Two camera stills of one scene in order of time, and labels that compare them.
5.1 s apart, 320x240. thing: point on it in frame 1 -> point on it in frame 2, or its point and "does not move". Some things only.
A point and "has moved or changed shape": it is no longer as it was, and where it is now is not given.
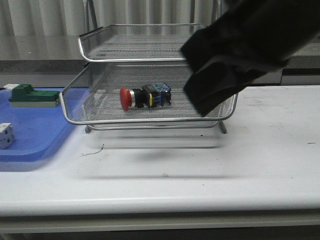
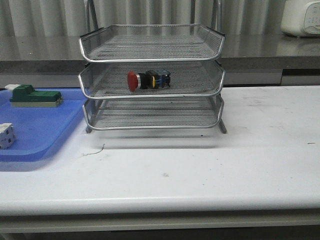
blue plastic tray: (38, 130) does not move
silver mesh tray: (137, 42) does not move
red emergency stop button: (150, 95) -> (151, 79)
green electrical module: (23, 95) does not move
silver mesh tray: (92, 96) has moved or changed shape
